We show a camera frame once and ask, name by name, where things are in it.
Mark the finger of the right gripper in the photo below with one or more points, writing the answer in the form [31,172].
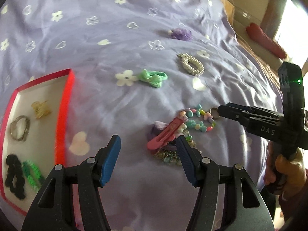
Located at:
[240,119]
[255,110]

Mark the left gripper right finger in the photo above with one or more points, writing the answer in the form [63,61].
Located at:
[243,206]

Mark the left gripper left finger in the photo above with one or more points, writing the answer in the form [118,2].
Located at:
[53,208]

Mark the black scrunchie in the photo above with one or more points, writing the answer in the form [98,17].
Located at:
[14,179]

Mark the pink hair clip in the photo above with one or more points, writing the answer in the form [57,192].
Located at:
[167,135]

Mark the metal band wristwatch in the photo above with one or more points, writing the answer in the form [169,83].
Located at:
[19,128]

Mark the yellow hair claw clip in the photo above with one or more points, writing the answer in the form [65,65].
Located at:
[41,109]

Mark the right hand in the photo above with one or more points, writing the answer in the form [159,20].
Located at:
[280,163]

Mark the maroon right sleeve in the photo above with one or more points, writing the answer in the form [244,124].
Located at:
[293,204]

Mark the red object on sill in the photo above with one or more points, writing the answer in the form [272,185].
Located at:
[256,33]

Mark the red shallow box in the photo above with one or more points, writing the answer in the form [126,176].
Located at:
[45,143]

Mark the purple flower scrunchie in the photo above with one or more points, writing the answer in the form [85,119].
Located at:
[181,34]

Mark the lavender floral duvet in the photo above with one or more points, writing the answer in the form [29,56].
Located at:
[130,73]

